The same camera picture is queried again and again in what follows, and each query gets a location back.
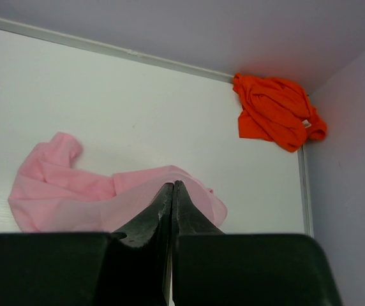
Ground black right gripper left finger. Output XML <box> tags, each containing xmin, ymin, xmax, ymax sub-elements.
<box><xmin>0</xmin><ymin>184</ymin><xmax>173</xmax><ymax>305</ymax></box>

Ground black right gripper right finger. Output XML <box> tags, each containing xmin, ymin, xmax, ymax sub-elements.
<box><xmin>171</xmin><ymin>181</ymin><xmax>342</xmax><ymax>305</ymax></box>

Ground pink t shirt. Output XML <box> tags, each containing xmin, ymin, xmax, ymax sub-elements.
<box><xmin>8</xmin><ymin>133</ymin><xmax>227</xmax><ymax>232</ymax></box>

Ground orange cloth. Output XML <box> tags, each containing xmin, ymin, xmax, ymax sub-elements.
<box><xmin>232</xmin><ymin>73</ymin><xmax>327</xmax><ymax>152</ymax></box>

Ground grey right table rail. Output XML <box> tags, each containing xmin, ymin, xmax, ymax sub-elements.
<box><xmin>297</xmin><ymin>146</ymin><xmax>314</xmax><ymax>237</ymax></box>

